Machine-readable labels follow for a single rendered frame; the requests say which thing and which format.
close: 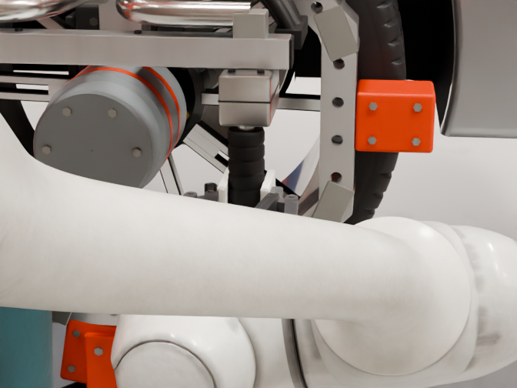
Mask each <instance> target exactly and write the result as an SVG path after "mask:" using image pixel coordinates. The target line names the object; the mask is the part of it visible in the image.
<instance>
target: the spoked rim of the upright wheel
mask: <svg viewBox="0 0 517 388"><path fill-rule="evenodd" d="M36 21H37V23H39V24H40V25H42V26H43V27H44V28H46V29H74V28H73V27H71V26H70V25H69V24H68V23H67V22H65V21H64V20H63V19H61V18H60V17H58V16H57V15H55V16H52V17H48V18H42V19H38V20H36ZM166 68H167V69H168V70H169V71H170V72H171V73H172V74H173V75H174V76H175V78H176V79H177V81H178V83H179V85H180V86H181V88H182V91H183V94H184V96H185V102H186V109H187V112H188V114H189V117H188V118H187V119H186V122H185V128H184V131H183V133H182V136H181V138H180V140H179V141H178V142H177V144H176V145H175V148H177V147H179V146H180V145H181V144H182V143H185V144H186V145H187V146H188V147H189V148H190V149H192V150H193V151H194V152H196V153H197V154H199V155H200V156H201V157H202V158H203V159H205V160H206V161H207V162H209V163H210V164H211V165H213V166H214V167H215V168H216V169H217V170H219V171H220V172H222V173H223V174H224V172H225V170H226V168H227V167H228V160H227V159H225V158H224V157H222V156H221V155H219V154H218V152H219V151H221V152H222V153H223V154H225V155H226V156H228V144H229V142H228V140H227V139H225V138H224V137H223V136H222V135H220V134H219V133H217V132H216V131H215V130H214V129H213V128H211V127H210V126H209V125H207V124H206V123H205V122H203V121H202V118H203V117H204V115H205V113H206V110H207V108H208V105H214V106H218V89H211V82H210V77H209V73H208V69H207V68H186V69H184V68H182V67H166ZM75 76H76V75H64V74H49V73H35V72H14V71H13V65H12V63H0V113H1V115H2V117H3V118H4V119H5V121H6V122H7V123H8V125H9V127H10V128H11V130H12V131H13V132H14V134H15V136H16V137H17V139H18V140H19V141H20V143H21V144H22V146H23V147H24V149H25V150H26V152H27V153H28V154H29V155H30V156H32V157H33V158H35V156H34V150H33V138H34V132H35V130H34V129H33V128H32V125H31V123H30V121H29V120H28V117H27V115H26V113H25V110H24V108H23V105H22V102H21V101H27V102H49V101H50V100H51V98H52V96H53V95H54V94H55V93H56V92H57V91H58V90H59V89H60V88H61V87H62V86H63V85H65V84H66V83H67V82H68V81H69V80H71V79H73V78H74V77H75ZM16 84H19V85H46V86H48V90H44V89H18V88H17V86H16ZM320 100H321V95H313V94H298V93H284V92H280V93H279V104H278V107H277V109H282V110H295V111H310V112H320ZM319 143H320V134H319V137H318V138H317V139H316V141H315V144H314V145H313V147H312V148H311V149H310V151H309V153H308V154H307V155H306V157H305V158H304V159H303V160H302V161H301V162H300V164H299V165H298V166H297V167H296V168H295V169H294V170H293V171H292V172H291V173H290V174H289V175H288V176H287V177H286V178H285V179H283V180H282V181H281V182H280V181H279V180H278V179H277V178H275V186H281V187H282V188H283V198H284V199H285V196H287V195H291V194H293V195H296V196H298V206H299V205H300V204H301V203H302V202H303V201H304V200H305V199H307V198H308V197H309V196H310V195H311V194H312V193H313V192H314V191H315V190H316V189H317V188H318V187H319ZM175 148H174V149H175ZM228 157H229V156H228ZM159 171H160V173H161V176H162V180H163V182H164V185H165V189H166V192H167V193H169V194H173V195H178V196H183V195H184V194H185V193H184V190H183V188H182V184H181V181H180V178H179V176H178V171H177V169H176V166H175V162H174V159H173V157H172V153H171V154H170V155H169V157H168V158H167V159H166V161H165V163H164V165H163V166H162V167H161V169H160V170H159Z"/></svg>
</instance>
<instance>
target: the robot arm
mask: <svg viewBox="0 0 517 388"><path fill-rule="evenodd" d="M228 173H229V170H228V167H227V168H226V170H225V172H224V175H223V177H222V179H221V181H220V183H219V185H217V184H216V183H214V182H207V183H205V184H204V187H205V194H204V195H203V196H197V192H193V191H189V192H186V193H185V194H184V195H183V196H178V195H173V194H169V193H164V192H156V191H151V190H147V189H138V188H133V187H129V186H121V185H117V184H113V183H109V182H102V181H98V180H94V179H88V178H85V177H81V176H76V175H72V174H70V173H67V172H63V171H60V170H58V169H54V168H52V167H50V166H47V165H45V164H43V163H41V162H39V161H38V160H36V159H34V158H33V157H32V156H30V155H29V154H28V153H27V152H26V150H25V149H24V147H23V146H22V144H21V143H20V141H19V140H18V139H17V137H16V136H15V134H14V132H13V131H12V130H11V128H10V127H9V125H8V123H7V122H6V121H5V119H4V118H3V117H2V115H1V113H0V306H4V307H12V308H22V309H40V310H50V311H62V312H74V313H104V314H121V316H120V317H119V320H118V324H117V327H116V331H115V337H114V340H113V344H112V353H111V362H112V368H113V369H114V372H115V379H116V384H117V387H118V388H423V387H429V386H437V385H442V384H448V383H456V382H461V381H466V380H472V379H475V378H478V377H480V376H484V375H487V374H489V373H492V372H495V371H496V370H499V369H501V368H503V367H504V366H507V365H509V364H510V363H512V362H514V361H516V360H517V242H516V241H515V240H514V239H511V238H509V237H507V236H504V235H502V234H499V233H497V232H493V231H490V230H487V229H481V228H477V227H473V226H448V225H446V224H445V223H441V222H434V221H415V220H413V219H407V218H402V217H394V216H386V217H378V218H374V219H368V220H366V221H363V222H360V223H358V224H356V225H354V226H353V225H349V224H344V223H340V222H332V221H327V220H322V219H313V218H309V217H304V216H298V196H296V195H293V194H291V195H287V196H285V199H284V198H283V188H282V187H281V186H275V169H273V168H269V169H268V171H267V173H266V176H265V181H264V182H263V184H262V187H261V197H260V202H259V203H258V205H257V206H256V207H255V208H250V207H245V206H237V205H232V204H228V202H229V198H228V188H229V184H228Z"/></svg>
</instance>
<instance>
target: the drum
mask: <svg viewBox="0 0 517 388"><path fill-rule="evenodd" d="M186 115H187V109H186V102H185V96H184V94H183V91H182V88H181V86H180V85H179V83H178V81H177V79H176V78H175V76H174V75H173V74H172V73H171V72H170V71H169V70H168V69H167V68H166V67H149V66H116V65H88V66H87V67H86V68H85V69H83V70H81V71H80V73H78V74H77V75H76V76H75V77H74V78H73V79H71V80H69V81H68V82H67V83H66V84H65V85H63V86H62V87H61V88H60V89H59V90H58V91H57V92H56V93H55V94H54V95H53V96H52V98H51V100H50V101H49V103H48V104H47V106H46V108H45V111H44V112H43V113H42V115H41V117H40V118H39V120H38V123H37V125H36V127H35V132H34V138H33V150H34V156H35V159H36V160H38V161H39V162H41V163H43V164H45V165H47V166H50V167H52V168H54V169H58V170H60V171H63V172H67V173H70V174H72V175H76V176H81V177H85V178H88V179H94V180H98V181H102V182H109V183H113V184H117V185H121V186H129V187H133V188H138V189H143V188H144V187H145V186H147V185H148V184H149V183H150V182H151V181H152V180H153V179H154V178H155V176H156V175H157V173H158V172H159V170H160V169H161V167H162V166H163V165H164V163H165V161H166V159H167V158H168V157H169V155H170V154H171V152H172V150H173V149H174V148H175V145H176V144H177V142H178V141H179V140H180V138H181V136H182V133H183V131H184V128H185V122H186Z"/></svg>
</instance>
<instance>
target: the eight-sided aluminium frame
mask: <svg viewBox="0 0 517 388"><path fill-rule="evenodd" d="M293 1H294V3H295V5H296V7H297V9H298V10H299V14H300V15H307V16H308V25H309V26H310V27H311V28H312V30H313V31H314V32H315V33H316V34H317V35H318V36H319V37H320V38H321V39H322V57H321V100H320V143H319V187H318V188H317V189H316V190H315V191H314V192H313V193H312V194H311V195H310V196H309V197H308V198H307V199H305V200H304V201H303V202H302V203H301V204H300V205H299V206H298V216H304V217H309V218H313V219H322V220H327V221H332V222H340V223H344V221H346V220H347V219H348V218H349V217H350V216H351V215H352V210H353V202H354V194H355V181H356V175H355V97H356V89H357V76H358V51H359V44H360V38H359V16H358V15H357V14H356V13H355V12H354V10H353V9H352V8H351V7H350V6H349V5H348V4H347V3H346V2H345V0H293ZM315 2H319V3H321V5H316V4H315ZM340 59H342V60H340ZM120 316H121V314H104V313H74V312H62V311H52V322H53V323H61V324H62V325H64V326H66V325H67V324H68V321H69V320H70V319H73V320H76V321H80V322H84V323H91V324H98V325H108V326H117V324H118V320H119V317H120Z"/></svg>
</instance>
